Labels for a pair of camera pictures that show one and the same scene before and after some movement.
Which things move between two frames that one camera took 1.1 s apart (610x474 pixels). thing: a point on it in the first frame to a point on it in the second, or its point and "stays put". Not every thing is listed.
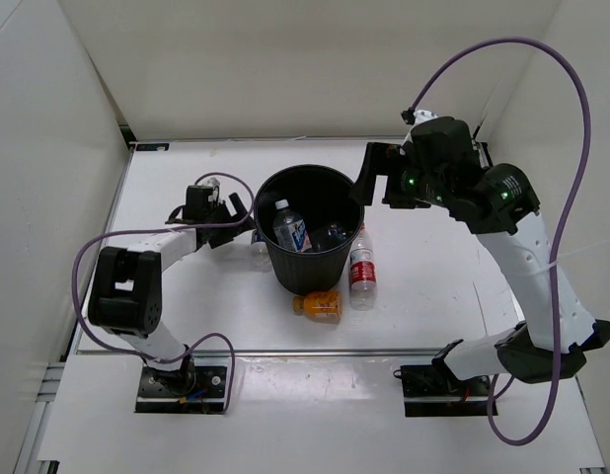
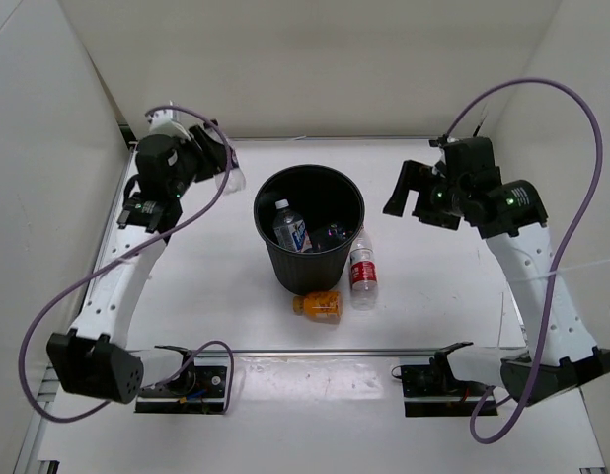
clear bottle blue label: [260, 255] to [236, 181]
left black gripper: [230, 232] to [212, 158]
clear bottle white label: [289, 229] stays put
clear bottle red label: [363, 289] stays put
